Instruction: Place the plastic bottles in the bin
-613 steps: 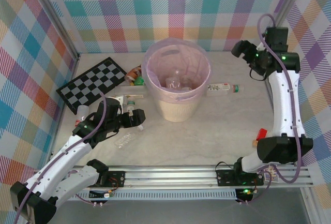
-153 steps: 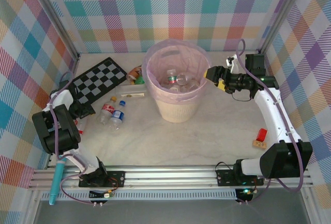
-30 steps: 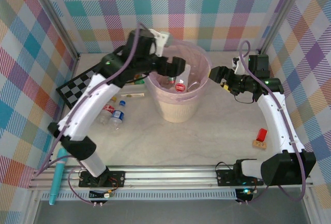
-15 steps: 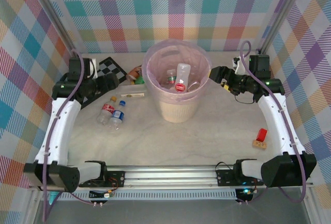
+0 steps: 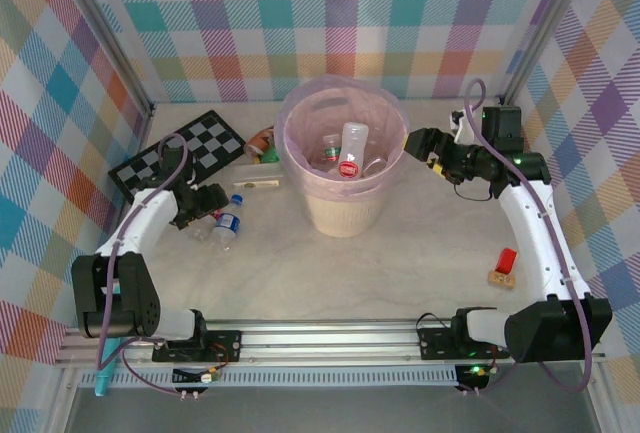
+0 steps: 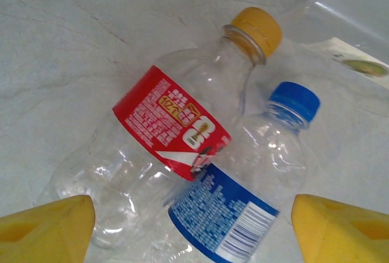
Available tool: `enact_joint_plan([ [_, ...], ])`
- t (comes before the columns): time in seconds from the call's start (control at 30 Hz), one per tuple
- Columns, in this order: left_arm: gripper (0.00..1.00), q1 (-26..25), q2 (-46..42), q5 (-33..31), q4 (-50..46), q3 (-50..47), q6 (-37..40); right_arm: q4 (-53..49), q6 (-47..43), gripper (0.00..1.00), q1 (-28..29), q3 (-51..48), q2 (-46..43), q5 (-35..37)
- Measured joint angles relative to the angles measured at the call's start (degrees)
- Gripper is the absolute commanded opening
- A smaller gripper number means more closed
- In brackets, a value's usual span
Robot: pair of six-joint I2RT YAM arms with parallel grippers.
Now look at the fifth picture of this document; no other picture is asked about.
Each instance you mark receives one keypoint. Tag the blue-capped clear plastic bottle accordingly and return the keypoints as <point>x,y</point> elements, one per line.
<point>228,222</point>

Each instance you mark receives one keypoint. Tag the white packet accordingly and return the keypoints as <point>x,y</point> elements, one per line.
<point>257,178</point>

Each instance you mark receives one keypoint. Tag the green plastic bottle orange cap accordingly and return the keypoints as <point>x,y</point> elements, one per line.
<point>271,154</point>

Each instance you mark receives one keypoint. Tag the orange label plastic bottle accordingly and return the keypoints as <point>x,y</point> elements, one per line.
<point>259,142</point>

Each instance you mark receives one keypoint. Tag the clear bottle red white label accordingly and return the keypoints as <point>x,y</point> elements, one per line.
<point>350,153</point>

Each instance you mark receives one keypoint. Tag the cream plastic waste bin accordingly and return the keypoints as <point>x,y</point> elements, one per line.
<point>345,218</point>

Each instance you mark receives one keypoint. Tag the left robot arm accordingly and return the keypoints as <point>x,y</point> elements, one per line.
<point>145,218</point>

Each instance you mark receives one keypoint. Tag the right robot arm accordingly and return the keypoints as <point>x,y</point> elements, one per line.
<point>535,243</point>

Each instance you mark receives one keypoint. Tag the pink plastic bin liner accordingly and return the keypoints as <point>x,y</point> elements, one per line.
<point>385,123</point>

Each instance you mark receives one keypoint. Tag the black and grey chessboard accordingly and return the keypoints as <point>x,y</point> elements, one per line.
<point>210,138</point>

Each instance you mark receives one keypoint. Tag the red plastic block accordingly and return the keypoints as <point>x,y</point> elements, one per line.
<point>506,260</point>

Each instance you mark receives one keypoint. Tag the small black control board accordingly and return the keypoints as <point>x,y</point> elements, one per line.
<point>187,377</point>
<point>472,373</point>

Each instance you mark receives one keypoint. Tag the teal plastic toy microphone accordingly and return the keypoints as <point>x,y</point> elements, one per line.
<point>102,383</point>

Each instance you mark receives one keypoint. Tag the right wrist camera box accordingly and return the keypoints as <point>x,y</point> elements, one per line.
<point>462,125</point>

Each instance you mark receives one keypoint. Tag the aluminium side frame rail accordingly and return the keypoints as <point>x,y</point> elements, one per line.
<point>143,133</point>

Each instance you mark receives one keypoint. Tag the aluminium frame post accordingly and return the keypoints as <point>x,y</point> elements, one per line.
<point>113,38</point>
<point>64,400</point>
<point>546,28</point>
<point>602,408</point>

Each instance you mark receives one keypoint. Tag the aluminium mounting rail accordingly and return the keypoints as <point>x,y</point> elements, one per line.
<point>325,340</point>

